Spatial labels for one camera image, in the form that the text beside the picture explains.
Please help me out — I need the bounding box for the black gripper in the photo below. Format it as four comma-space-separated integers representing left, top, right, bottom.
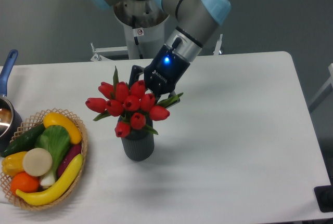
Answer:
129, 45, 190, 109

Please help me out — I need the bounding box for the red tulip bouquet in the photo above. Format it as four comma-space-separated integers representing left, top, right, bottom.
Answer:
85, 69, 170, 138

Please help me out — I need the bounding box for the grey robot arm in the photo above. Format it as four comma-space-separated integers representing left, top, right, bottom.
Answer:
92, 0, 231, 98

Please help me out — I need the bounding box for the dark grey ribbed vase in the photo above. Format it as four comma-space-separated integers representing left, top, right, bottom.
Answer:
121, 130, 155, 161

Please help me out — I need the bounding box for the purple sweet potato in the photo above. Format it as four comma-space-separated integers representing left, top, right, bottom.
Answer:
57, 144, 81, 178

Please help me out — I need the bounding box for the yellow squash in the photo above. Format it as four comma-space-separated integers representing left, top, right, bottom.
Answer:
43, 112, 82, 144

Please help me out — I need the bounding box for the green bok choy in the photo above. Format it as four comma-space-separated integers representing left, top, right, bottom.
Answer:
34, 125, 70, 189

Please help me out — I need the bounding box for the woven wicker basket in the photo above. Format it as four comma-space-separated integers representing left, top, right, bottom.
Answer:
1, 108, 88, 211

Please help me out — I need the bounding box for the green cucumber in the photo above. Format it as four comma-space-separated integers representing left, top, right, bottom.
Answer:
1, 124, 45, 157

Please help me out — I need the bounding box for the white round radish slice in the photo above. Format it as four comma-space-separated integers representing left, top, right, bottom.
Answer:
22, 148, 53, 177

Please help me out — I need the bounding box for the yellow banana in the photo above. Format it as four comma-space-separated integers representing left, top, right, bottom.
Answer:
16, 154, 83, 206

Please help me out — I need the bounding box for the yellow bell pepper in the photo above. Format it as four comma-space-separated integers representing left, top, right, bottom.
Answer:
2, 151, 27, 177

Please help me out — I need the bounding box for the orange fruit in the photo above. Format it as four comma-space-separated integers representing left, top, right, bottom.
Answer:
10, 172, 40, 196

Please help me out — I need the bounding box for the black device at table edge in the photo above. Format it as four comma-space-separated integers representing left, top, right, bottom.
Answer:
314, 185, 332, 213

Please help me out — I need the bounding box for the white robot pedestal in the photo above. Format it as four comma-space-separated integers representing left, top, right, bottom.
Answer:
113, 0, 230, 62

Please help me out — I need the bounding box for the blue handled saucepan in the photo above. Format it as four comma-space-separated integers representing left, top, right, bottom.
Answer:
1, 49, 22, 152

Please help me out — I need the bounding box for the white frame at right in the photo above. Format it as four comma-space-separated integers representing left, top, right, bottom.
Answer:
308, 63, 332, 114

